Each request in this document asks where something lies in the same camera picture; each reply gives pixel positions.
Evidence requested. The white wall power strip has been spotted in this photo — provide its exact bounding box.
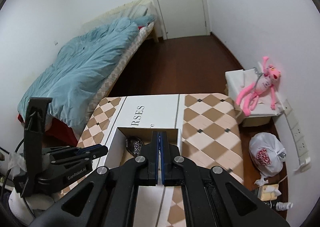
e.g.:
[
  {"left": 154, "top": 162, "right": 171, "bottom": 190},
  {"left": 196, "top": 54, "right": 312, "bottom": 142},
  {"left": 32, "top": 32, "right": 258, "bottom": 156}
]
[{"left": 282, "top": 99, "right": 311, "bottom": 172}]

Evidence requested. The black bangle bracelet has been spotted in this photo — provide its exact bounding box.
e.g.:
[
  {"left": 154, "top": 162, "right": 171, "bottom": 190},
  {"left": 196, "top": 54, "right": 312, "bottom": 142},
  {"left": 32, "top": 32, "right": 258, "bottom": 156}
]
[{"left": 125, "top": 136, "right": 146, "bottom": 159}]

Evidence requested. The white plastic bag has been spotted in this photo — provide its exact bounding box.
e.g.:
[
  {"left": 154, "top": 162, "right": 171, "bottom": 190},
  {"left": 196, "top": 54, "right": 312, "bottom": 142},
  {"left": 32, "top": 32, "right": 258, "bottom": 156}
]
[{"left": 249, "top": 132, "right": 286, "bottom": 178}]

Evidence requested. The white door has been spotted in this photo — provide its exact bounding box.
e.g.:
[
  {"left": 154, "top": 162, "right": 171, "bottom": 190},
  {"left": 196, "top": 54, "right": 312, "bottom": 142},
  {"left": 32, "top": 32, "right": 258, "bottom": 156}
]
[{"left": 155, "top": 0, "right": 209, "bottom": 39}]

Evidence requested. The patterned tablecloth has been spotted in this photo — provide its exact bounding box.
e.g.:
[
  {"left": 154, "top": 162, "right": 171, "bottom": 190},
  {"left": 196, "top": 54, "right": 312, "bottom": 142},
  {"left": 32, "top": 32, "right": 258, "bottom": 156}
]
[{"left": 58, "top": 93, "right": 246, "bottom": 227}]

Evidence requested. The pillow at bed head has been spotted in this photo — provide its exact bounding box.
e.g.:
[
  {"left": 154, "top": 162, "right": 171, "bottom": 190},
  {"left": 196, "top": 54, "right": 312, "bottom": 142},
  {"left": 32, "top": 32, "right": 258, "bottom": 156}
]
[{"left": 81, "top": 0, "right": 155, "bottom": 31}]

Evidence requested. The blue duvet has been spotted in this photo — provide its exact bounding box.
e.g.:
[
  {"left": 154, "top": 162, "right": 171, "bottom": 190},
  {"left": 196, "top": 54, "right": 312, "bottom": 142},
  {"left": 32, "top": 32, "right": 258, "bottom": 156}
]
[{"left": 17, "top": 16, "right": 157, "bottom": 129}]

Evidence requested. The white side box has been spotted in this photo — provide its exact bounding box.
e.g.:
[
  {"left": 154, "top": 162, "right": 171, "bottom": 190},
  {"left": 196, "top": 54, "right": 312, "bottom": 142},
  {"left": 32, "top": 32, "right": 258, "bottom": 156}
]
[{"left": 225, "top": 68, "right": 284, "bottom": 127}]

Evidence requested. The thick silver chain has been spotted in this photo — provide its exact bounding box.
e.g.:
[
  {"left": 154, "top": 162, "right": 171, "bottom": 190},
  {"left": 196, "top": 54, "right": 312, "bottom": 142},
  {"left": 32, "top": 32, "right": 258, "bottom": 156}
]
[{"left": 130, "top": 138, "right": 145, "bottom": 157}]

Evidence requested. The tissue packet on floor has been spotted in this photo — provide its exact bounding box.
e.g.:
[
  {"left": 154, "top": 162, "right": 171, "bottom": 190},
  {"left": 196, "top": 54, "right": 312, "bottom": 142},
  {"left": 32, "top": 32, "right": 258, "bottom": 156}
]
[{"left": 257, "top": 184, "right": 281, "bottom": 201}]

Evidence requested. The bed with patterned mattress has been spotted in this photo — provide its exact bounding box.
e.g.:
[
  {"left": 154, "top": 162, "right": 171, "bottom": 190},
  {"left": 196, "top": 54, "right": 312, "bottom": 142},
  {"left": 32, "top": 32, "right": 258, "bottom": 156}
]
[{"left": 17, "top": 20, "right": 160, "bottom": 143}]

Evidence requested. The pink panther plush toy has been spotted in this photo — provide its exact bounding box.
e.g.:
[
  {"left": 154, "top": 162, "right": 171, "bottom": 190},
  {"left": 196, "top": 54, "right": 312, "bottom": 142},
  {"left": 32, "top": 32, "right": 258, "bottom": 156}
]
[{"left": 235, "top": 56, "right": 281, "bottom": 117}]

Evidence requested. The white cardboard box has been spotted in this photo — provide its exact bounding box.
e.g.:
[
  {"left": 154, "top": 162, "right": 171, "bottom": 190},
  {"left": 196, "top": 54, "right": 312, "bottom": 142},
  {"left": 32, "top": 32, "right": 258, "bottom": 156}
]
[{"left": 103, "top": 126, "right": 184, "bottom": 188}]

